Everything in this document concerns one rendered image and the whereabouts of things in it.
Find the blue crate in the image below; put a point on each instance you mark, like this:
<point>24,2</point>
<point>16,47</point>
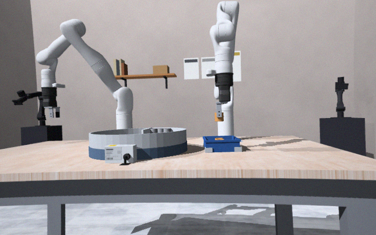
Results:
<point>227,145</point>

